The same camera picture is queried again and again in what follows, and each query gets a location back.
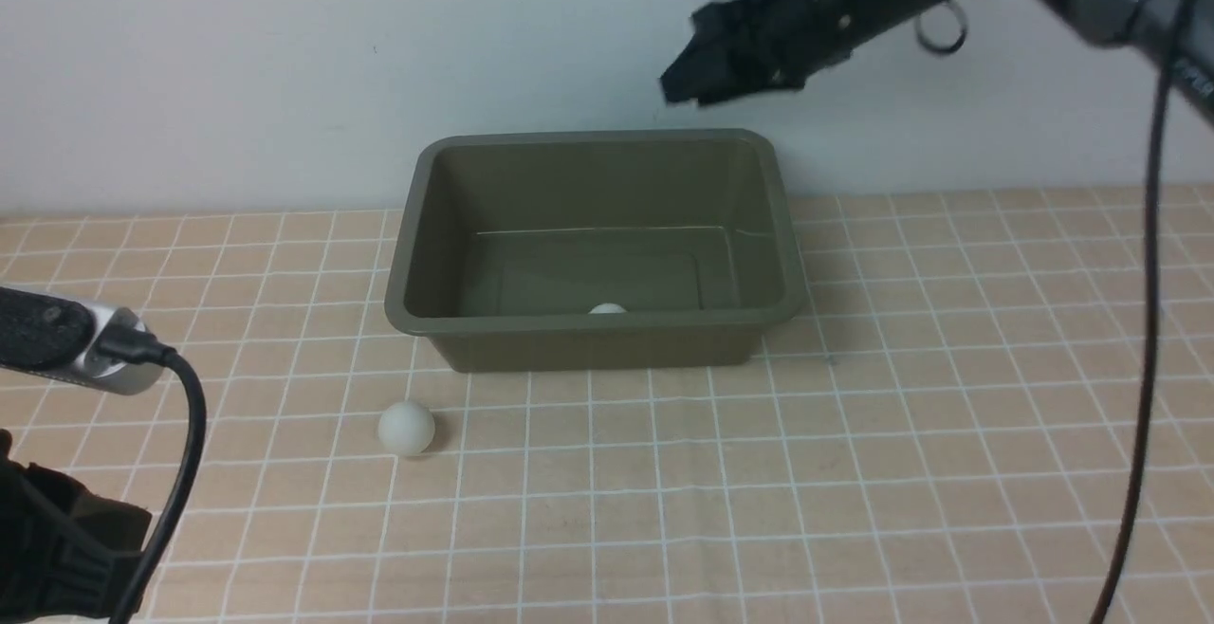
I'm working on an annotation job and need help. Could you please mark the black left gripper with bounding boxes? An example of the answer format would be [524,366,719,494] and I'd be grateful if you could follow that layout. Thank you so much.
[1,431,152,622]

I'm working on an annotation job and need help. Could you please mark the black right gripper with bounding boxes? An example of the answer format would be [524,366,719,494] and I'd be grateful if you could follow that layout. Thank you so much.
[659,0,855,108]

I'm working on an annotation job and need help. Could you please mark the white ball with logo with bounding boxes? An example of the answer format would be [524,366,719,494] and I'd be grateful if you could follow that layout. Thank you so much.
[588,304,626,316]

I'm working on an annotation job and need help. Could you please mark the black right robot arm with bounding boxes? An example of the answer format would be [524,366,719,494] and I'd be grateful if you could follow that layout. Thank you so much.
[660,0,1212,117]

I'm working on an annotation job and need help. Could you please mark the olive green plastic bin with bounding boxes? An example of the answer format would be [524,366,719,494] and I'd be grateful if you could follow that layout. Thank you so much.
[382,130,807,373]

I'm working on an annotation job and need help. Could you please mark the thin black loop cable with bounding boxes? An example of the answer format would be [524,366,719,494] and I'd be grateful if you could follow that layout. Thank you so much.
[914,0,968,56]

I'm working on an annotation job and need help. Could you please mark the black left camera cable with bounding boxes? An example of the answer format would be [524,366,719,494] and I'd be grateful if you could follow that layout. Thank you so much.
[95,325,209,624]

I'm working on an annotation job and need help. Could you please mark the black camera cable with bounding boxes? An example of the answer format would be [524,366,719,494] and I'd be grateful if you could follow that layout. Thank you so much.
[95,325,209,624]
[1091,0,1214,624]

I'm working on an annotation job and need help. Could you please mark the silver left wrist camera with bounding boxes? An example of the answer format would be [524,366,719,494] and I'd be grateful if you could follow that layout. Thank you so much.
[1,287,166,395]

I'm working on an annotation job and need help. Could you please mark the black right camera cable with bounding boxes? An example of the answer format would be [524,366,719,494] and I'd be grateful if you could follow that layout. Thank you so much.
[1091,0,1214,624]

